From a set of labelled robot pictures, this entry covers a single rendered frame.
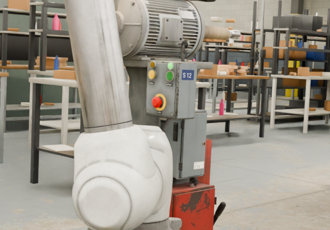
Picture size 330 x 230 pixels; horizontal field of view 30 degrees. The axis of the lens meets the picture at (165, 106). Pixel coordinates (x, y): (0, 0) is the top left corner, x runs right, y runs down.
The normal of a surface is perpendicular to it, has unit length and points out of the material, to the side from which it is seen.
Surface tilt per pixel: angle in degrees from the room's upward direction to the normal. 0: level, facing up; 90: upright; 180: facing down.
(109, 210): 96
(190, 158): 90
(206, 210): 90
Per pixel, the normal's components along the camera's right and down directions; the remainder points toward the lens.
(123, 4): -0.66, -0.10
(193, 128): 0.70, 0.09
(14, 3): -0.24, 0.07
